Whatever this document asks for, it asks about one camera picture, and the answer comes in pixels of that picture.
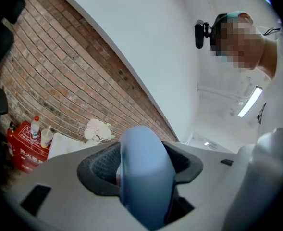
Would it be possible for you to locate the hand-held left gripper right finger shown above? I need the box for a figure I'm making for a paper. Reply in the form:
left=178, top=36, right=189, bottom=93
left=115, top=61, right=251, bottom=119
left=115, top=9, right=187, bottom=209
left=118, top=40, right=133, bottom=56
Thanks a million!
left=161, top=140, right=239, bottom=231

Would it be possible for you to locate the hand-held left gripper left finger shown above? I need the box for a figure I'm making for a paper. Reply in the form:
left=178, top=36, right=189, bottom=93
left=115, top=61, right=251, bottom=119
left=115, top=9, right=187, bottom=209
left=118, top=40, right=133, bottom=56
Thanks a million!
left=1, top=142, right=154, bottom=231

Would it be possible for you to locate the big light blue plate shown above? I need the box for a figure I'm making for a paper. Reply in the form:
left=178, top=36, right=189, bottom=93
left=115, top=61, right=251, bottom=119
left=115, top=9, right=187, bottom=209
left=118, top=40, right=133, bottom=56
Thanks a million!
left=119, top=125, right=176, bottom=231

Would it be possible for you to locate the beige checked tablecloth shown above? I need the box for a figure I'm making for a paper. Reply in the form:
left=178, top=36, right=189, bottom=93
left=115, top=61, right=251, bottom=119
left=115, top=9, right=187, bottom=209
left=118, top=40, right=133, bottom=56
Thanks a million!
left=47, top=132, right=89, bottom=160

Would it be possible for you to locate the red equipment box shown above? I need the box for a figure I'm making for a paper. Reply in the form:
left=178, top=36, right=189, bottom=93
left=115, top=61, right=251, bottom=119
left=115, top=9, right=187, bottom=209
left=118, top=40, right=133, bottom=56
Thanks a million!
left=6, top=120, right=51, bottom=174

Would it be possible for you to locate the drink cup with straw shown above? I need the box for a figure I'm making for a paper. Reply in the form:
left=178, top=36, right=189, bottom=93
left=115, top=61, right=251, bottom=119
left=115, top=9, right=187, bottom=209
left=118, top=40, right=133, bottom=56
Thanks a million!
left=40, top=125, right=53, bottom=149

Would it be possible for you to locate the white flower bouquet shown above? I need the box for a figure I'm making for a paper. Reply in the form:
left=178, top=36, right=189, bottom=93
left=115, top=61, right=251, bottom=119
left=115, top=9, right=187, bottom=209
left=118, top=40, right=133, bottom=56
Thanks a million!
left=84, top=118, right=115, bottom=141

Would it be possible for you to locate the clear plastic water bottle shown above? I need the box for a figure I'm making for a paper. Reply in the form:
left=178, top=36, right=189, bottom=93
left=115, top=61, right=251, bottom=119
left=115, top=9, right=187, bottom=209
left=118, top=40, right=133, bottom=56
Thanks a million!
left=30, top=115, right=40, bottom=143

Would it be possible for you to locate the white ceiling pipe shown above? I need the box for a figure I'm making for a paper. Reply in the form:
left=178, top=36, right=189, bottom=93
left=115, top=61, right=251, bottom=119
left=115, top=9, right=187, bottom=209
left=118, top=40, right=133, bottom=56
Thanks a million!
left=197, top=84, right=243, bottom=105

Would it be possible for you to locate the long ceiling light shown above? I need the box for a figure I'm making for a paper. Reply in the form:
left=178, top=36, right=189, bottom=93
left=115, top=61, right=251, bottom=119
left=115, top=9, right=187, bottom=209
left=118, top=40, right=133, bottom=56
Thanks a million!
left=237, top=85, right=263, bottom=118

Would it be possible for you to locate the person's head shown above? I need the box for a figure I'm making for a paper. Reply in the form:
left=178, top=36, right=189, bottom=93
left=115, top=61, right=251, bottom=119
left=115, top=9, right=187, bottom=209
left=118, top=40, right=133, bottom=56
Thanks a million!
left=209, top=12, right=276, bottom=79

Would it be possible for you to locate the teal head cap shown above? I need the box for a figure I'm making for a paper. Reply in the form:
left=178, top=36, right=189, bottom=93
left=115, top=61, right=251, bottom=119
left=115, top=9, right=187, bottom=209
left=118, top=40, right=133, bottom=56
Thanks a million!
left=226, top=10, right=246, bottom=19

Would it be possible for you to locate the black head camera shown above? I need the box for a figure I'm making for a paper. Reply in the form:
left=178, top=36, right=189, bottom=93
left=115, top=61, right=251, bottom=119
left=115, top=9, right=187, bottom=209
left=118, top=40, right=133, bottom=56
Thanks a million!
left=194, top=20, right=210, bottom=49

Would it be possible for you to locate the black neck strap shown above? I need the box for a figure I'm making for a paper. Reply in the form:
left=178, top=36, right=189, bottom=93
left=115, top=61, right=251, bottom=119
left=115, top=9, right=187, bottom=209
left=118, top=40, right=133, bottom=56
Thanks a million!
left=262, top=27, right=283, bottom=36

